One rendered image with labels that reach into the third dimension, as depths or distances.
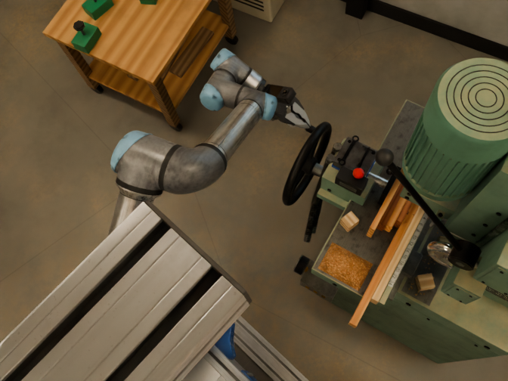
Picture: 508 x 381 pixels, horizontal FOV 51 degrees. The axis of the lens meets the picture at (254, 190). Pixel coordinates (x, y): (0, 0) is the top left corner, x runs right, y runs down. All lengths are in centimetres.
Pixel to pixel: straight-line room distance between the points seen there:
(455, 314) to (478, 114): 76
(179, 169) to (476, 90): 64
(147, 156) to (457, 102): 68
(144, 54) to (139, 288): 200
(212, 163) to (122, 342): 95
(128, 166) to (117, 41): 116
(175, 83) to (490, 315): 171
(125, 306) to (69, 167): 245
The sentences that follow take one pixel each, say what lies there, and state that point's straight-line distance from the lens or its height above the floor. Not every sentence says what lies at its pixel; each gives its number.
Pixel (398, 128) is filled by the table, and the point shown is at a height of 90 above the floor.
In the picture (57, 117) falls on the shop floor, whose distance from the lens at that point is 292.
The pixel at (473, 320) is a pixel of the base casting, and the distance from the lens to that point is 163.
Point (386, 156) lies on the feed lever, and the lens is 101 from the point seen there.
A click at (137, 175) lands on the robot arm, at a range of 126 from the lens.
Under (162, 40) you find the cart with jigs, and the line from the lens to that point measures 231.
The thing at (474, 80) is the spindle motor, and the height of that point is 150.
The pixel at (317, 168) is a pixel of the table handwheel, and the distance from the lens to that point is 164.
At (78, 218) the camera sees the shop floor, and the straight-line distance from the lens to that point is 266.
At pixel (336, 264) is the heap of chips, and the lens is 145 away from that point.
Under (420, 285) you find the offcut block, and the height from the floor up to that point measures 84.
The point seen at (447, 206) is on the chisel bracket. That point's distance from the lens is 139.
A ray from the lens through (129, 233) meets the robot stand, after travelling 34.
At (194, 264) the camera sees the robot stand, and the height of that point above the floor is 203.
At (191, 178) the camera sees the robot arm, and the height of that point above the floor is 122.
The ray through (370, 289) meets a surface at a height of 94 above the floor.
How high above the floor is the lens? 234
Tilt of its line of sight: 70 degrees down
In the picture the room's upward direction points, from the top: 13 degrees counter-clockwise
